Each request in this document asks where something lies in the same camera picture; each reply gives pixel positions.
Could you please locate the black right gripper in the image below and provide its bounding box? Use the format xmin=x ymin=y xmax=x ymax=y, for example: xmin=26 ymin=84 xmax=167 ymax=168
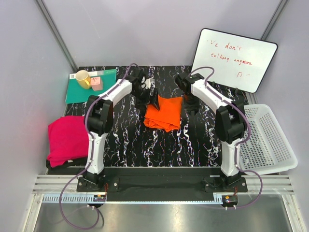
xmin=183 ymin=93 xmax=200 ymax=115

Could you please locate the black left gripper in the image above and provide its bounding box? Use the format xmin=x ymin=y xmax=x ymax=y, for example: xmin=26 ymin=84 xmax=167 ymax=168
xmin=131 ymin=87 xmax=159 ymax=112

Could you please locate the orange t shirt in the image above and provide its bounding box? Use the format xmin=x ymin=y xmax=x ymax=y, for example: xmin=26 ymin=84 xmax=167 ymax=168
xmin=144 ymin=95 xmax=183 ymax=132

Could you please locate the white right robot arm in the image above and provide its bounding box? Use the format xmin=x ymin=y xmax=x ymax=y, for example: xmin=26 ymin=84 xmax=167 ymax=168
xmin=175 ymin=73 xmax=248 ymax=192

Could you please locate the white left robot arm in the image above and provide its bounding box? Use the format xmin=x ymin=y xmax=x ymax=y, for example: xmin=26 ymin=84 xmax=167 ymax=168
xmin=83 ymin=67 xmax=160 ymax=191

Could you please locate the pink cube box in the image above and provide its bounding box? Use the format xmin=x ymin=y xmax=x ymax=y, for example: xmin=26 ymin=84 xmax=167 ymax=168
xmin=90 ymin=76 xmax=103 ymax=91

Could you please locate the white whiteboard with red writing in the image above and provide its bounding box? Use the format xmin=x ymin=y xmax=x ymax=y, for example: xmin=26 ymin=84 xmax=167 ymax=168
xmin=192 ymin=29 xmax=278 ymax=93

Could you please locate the yellow mug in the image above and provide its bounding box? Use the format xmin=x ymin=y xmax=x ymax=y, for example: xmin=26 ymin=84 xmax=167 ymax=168
xmin=75 ymin=70 xmax=91 ymax=89

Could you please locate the white perforated plastic basket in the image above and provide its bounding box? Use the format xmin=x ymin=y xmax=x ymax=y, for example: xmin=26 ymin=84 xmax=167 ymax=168
xmin=239 ymin=104 xmax=298 ymax=175

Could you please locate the folded magenta t shirt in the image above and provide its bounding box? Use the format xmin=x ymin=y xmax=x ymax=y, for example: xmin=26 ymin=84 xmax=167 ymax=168
xmin=47 ymin=116 xmax=89 ymax=168

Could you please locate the folded black t shirt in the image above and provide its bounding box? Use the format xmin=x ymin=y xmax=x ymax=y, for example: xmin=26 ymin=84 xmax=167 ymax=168
xmin=46 ymin=157 xmax=87 ymax=171

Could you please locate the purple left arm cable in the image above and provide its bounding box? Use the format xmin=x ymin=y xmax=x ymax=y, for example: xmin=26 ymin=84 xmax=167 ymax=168
xmin=59 ymin=63 xmax=140 ymax=230

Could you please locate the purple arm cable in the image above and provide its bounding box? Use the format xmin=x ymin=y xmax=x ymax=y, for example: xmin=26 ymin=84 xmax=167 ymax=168
xmin=190 ymin=66 xmax=264 ymax=209
xmin=59 ymin=63 xmax=140 ymax=230

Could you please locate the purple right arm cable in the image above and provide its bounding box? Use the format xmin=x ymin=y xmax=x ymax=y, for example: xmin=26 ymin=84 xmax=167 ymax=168
xmin=190 ymin=66 xmax=264 ymax=209

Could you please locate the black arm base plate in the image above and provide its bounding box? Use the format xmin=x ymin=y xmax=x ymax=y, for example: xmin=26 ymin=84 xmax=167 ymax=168
xmin=77 ymin=167 xmax=248 ymax=203

